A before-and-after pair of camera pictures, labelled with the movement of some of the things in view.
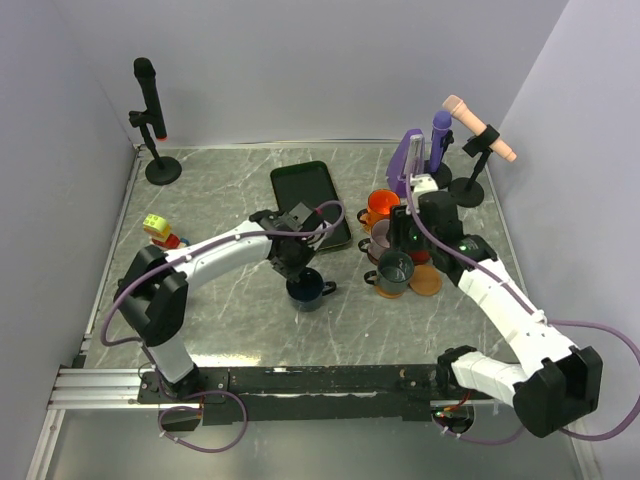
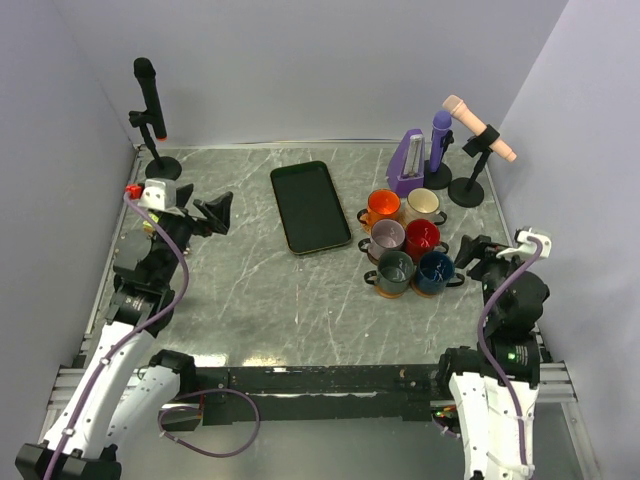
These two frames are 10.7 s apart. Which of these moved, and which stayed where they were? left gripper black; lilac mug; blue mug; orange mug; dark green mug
Moved: left gripper black; blue mug
Stayed: lilac mug; dark green mug; orange mug
